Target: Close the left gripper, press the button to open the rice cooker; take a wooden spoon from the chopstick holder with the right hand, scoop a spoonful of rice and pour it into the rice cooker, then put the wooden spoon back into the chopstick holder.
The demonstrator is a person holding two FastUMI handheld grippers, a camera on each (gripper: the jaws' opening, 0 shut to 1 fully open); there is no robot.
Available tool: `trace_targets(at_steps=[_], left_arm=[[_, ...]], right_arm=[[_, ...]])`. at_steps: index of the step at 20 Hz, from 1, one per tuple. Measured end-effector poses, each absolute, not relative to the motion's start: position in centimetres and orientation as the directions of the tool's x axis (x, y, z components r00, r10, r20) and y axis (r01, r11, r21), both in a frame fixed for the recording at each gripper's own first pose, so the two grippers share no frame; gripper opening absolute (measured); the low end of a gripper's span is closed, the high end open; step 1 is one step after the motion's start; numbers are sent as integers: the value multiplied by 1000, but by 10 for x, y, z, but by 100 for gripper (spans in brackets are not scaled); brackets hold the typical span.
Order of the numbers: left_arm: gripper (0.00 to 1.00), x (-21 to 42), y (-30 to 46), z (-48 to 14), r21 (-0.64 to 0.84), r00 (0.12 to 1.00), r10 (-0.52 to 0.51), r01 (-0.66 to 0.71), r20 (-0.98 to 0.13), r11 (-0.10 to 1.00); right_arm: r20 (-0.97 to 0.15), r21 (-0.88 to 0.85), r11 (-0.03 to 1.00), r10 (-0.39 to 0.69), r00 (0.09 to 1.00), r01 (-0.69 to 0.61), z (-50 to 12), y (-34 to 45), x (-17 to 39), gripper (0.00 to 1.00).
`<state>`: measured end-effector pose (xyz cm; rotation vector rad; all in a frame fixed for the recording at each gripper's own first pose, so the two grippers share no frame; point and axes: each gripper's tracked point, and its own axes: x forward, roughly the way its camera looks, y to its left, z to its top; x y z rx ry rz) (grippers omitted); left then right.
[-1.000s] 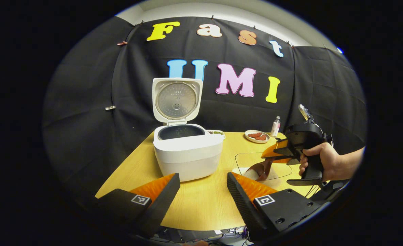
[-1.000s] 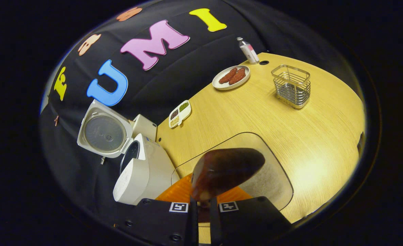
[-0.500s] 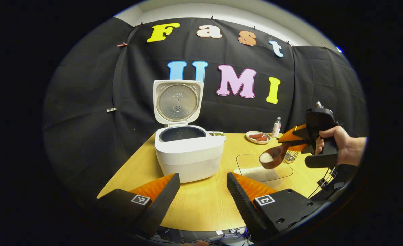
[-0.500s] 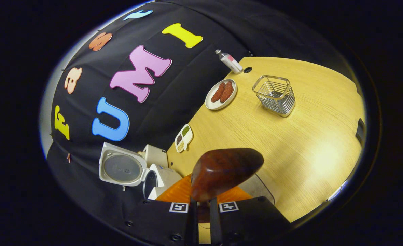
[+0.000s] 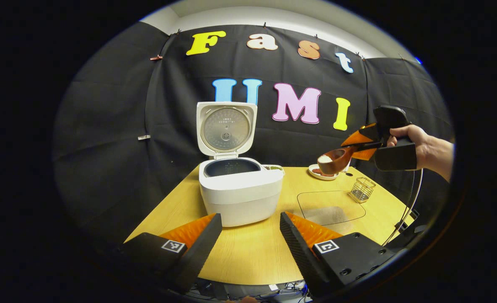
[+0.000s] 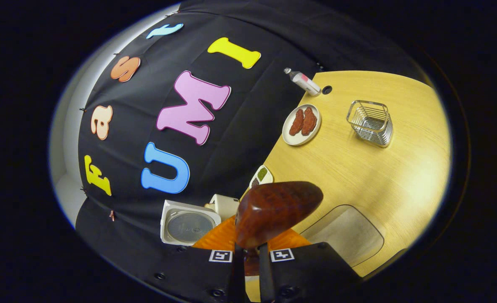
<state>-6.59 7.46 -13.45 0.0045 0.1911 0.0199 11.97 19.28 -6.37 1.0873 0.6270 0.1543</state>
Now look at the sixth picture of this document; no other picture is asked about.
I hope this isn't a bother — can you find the white rice cooker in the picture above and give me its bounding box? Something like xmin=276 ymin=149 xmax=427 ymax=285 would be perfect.
xmin=160 ymin=200 xmax=222 ymax=249

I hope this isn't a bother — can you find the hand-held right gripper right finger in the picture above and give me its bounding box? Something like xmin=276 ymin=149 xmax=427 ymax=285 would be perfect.
xmin=259 ymin=229 xmax=363 ymax=303

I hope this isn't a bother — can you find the black backdrop cloth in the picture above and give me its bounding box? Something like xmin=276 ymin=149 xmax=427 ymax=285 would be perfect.
xmin=76 ymin=0 xmax=426 ymax=270

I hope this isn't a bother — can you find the white toaster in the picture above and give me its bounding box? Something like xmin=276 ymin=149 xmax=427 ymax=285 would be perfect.
xmin=204 ymin=194 xmax=240 ymax=221

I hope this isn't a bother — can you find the round white plate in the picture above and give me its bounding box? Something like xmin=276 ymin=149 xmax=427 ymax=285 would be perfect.
xmin=282 ymin=104 xmax=321 ymax=146

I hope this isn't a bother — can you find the divided white dish of beans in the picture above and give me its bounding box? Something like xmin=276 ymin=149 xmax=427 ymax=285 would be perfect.
xmin=249 ymin=165 xmax=274 ymax=189

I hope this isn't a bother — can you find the clear plastic bottle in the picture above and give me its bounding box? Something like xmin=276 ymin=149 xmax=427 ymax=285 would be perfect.
xmin=284 ymin=67 xmax=321 ymax=97

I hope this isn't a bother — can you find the clear tray of rice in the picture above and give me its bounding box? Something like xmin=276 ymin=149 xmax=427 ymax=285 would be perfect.
xmin=301 ymin=205 xmax=385 ymax=268

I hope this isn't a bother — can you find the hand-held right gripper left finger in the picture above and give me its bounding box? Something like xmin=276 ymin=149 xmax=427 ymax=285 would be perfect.
xmin=145 ymin=215 xmax=246 ymax=303

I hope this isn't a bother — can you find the wire chopstick holder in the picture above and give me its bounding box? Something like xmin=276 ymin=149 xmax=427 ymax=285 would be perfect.
xmin=346 ymin=100 xmax=393 ymax=148

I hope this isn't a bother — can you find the brown wooden spoon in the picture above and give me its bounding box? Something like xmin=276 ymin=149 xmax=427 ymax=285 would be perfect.
xmin=235 ymin=181 xmax=324 ymax=276

